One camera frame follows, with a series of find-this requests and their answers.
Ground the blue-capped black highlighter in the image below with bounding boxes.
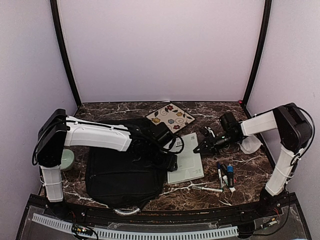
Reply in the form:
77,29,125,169
227,165,234,188

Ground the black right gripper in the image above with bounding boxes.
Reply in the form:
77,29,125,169
194,131,241,156

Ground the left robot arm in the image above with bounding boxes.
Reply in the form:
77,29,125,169
32,109,178,218

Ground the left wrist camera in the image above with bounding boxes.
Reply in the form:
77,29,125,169
150,122,174,146

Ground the white cloth pouch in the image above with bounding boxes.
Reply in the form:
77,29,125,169
239,135,262,155

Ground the black front rail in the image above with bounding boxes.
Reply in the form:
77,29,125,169
59,202,266,225

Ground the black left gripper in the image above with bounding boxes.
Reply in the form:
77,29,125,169
144,144,178,173

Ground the pale green ceramic bowl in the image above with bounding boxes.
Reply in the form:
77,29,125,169
60,148,75,171

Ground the right black frame post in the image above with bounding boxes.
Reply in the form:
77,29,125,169
242,0,272,108

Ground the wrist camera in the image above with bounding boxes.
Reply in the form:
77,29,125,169
150,122,174,146
219,111,240,135

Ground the grey slotted cable duct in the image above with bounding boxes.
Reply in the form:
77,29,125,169
31,213,239,240

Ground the white green glue stick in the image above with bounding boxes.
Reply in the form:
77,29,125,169
223,175,236,193

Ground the left black frame post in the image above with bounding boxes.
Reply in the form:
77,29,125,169
49,0,82,108

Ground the grey shrink-wrapped notebook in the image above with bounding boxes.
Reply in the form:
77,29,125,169
167,132,204,185

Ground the blue-capped white marker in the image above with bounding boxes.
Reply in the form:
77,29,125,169
216,162,223,192

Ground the black marker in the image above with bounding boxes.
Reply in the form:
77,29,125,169
220,163,229,187

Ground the black student bag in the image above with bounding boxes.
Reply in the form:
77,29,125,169
84,118,168,210

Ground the clear-capped white pen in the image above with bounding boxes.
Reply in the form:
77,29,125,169
191,185,224,193

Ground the black frame post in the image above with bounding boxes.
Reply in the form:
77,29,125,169
242,0,272,108
49,0,82,108

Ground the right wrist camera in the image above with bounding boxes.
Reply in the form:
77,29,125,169
219,111,240,135

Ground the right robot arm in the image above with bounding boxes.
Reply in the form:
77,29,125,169
193,102,316,197

